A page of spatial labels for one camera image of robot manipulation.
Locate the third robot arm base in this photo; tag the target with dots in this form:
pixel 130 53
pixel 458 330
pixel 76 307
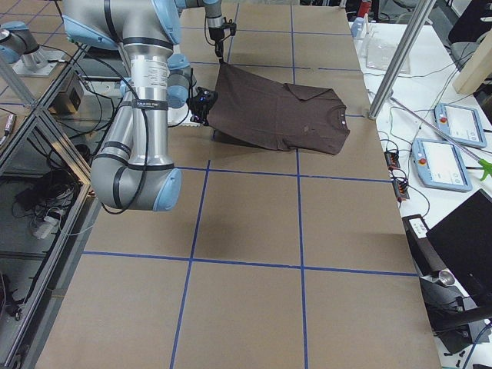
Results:
pixel 20 49

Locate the near blue teach pendant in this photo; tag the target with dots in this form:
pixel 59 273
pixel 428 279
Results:
pixel 440 166

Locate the far blue teach pendant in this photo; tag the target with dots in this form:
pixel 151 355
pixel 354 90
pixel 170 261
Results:
pixel 461 123

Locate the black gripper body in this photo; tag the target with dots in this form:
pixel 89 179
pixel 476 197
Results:
pixel 195 104
pixel 214 34

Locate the dark brown t-shirt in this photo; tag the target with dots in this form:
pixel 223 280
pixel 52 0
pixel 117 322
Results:
pixel 278 116

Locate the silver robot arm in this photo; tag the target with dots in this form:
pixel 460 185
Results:
pixel 133 169
pixel 212 12

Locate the black box with steel cup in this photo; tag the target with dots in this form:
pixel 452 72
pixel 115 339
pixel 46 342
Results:
pixel 451 313

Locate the orange black power strip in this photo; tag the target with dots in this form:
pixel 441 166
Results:
pixel 399 178

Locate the white camera mast pedestal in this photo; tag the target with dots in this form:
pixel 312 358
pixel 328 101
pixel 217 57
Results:
pixel 178 118

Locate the wooden beam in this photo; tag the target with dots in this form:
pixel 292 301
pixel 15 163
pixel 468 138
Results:
pixel 476 70

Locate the clear plastic bag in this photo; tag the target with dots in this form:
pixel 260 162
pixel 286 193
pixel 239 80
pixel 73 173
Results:
pixel 379 53

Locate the aluminium frame post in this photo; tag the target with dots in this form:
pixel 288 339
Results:
pixel 409 37

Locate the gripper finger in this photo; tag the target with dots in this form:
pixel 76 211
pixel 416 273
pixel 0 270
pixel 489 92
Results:
pixel 219 51

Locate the blue teach pendant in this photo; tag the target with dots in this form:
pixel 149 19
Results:
pixel 440 166
pixel 461 123

